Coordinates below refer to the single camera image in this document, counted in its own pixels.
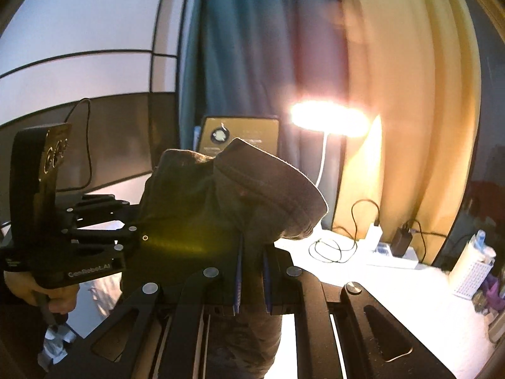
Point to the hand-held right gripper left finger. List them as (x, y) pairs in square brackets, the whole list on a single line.
[(238, 284)]

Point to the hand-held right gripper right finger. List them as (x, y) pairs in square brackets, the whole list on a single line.
[(267, 284)]

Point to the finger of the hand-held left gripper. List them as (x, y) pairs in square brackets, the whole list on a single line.
[(102, 209), (98, 239)]

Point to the dark grey t-shirt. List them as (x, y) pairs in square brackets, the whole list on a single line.
[(236, 189)]

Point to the person's left hand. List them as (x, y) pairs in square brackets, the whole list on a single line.
[(27, 288)]

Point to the white charger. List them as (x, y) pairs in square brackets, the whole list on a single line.
[(373, 237)]

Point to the white power strip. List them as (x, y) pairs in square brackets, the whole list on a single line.
[(394, 262)]

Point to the black charger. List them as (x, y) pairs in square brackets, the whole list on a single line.
[(400, 243)]

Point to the black tablet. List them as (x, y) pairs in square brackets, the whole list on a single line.
[(252, 134)]

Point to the white desk lamp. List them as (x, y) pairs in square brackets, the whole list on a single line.
[(327, 116)]

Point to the white grey bed canopy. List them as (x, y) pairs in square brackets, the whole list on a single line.
[(79, 27)]

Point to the white woven basket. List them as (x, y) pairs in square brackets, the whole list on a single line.
[(469, 276)]

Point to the blue curtain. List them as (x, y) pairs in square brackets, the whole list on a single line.
[(244, 47)]

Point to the blue white packet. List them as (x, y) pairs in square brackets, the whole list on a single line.
[(481, 239)]

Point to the purple cloth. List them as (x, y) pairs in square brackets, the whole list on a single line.
[(495, 290)]

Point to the wide yellow curtain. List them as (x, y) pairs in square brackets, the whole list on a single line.
[(414, 87)]

